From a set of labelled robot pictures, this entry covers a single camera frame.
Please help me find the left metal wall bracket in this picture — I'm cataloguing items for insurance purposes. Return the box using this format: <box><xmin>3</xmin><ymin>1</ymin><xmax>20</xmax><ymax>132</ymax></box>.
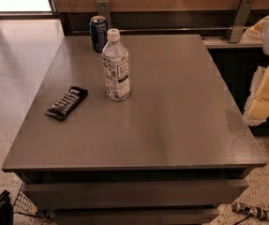
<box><xmin>97</xmin><ymin>0</ymin><xmax>112</xmax><ymax>28</ymax></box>

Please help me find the grey drawer cabinet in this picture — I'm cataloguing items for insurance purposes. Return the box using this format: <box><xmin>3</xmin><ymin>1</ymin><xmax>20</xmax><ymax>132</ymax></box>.
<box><xmin>3</xmin><ymin>36</ymin><xmax>265</xmax><ymax>225</ymax></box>

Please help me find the black wire basket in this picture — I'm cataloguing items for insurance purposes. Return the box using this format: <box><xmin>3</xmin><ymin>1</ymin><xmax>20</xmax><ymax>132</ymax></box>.
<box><xmin>13</xmin><ymin>184</ymin><xmax>37</xmax><ymax>218</ymax></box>

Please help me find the black white striped handle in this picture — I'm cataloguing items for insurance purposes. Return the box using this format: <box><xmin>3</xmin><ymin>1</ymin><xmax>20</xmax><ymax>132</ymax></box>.
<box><xmin>232</xmin><ymin>202</ymin><xmax>269</xmax><ymax>222</ymax></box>

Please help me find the black bag on floor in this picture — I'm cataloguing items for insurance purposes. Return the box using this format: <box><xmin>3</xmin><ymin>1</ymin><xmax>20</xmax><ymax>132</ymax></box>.
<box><xmin>0</xmin><ymin>190</ymin><xmax>13</xmax><ymax>225</ymax></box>

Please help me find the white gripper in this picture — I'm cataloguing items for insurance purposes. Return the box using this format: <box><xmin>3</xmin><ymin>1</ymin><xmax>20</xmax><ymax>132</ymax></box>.
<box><xmin>243</xmin><ymin>66</ymin><xmax>269</xmax><ymax>127</ymax></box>

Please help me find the blue soda can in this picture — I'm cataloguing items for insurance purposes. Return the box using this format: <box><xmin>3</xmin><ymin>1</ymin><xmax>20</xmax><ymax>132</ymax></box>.
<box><xmin>89</xmin><ymin>15</ymin><xmax>108</xmax><ymax>53</ymax></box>

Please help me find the right metal wall bracket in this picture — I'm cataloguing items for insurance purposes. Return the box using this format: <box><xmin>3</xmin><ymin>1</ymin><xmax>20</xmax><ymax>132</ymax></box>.
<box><xmin>226</xmin><ymin>0</ymin><xmax>255</xmax><ymax>43</ymax></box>

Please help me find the metal wall bracket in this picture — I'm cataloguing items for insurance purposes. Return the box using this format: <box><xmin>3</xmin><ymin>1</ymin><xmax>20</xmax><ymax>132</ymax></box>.
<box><xmin>97</xmin><ymin>0</ymin><xmax>112</xmax><ymax>28</ymax></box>
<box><xmin>226</xmin><ymin>0</ymin><xmax>255</xmax><ymax>43</ymax></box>

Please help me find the clear plastic water bottle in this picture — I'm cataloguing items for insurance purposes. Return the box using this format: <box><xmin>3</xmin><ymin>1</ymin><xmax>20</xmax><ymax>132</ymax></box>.
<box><xmin>102</xmin><ymin>28</ymin><xmax>130</xmax><ymax>101</ymax></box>

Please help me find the black snack bar wrapper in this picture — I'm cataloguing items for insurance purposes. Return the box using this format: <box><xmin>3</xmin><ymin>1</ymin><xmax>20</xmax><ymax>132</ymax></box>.
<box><xmin>45</xmin><ymin>86</ymin><xmax>88</xmax><ymax>121</ymax></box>

